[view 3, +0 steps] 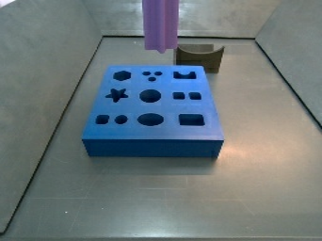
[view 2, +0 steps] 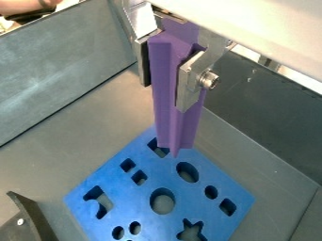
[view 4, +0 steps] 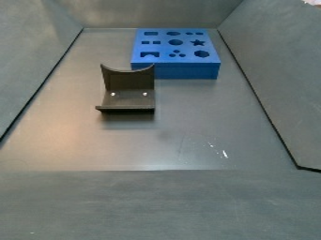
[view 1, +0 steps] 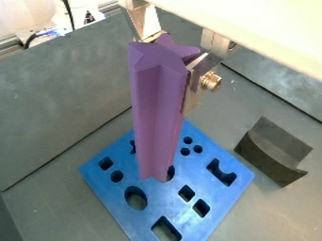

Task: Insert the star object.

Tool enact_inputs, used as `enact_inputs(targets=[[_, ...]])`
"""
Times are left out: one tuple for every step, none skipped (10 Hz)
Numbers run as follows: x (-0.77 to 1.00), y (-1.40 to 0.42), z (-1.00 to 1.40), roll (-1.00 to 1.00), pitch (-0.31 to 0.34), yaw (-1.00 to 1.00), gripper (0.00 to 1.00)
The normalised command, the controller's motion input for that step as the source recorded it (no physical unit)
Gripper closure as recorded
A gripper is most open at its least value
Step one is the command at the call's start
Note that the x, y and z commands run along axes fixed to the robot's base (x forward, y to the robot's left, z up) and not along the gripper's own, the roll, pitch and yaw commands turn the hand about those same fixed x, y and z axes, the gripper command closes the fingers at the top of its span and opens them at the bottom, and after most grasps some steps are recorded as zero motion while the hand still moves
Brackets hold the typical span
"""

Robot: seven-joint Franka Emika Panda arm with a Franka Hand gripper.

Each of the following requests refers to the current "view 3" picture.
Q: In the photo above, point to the purple star-shaped peg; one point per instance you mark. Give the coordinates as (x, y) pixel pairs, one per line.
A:
(161, 24)

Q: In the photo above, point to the blue shape-sorting block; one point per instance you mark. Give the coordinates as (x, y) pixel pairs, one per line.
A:
(154, 111)

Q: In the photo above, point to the dark olive curved block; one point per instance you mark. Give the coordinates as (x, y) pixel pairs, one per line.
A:
(200, 55)

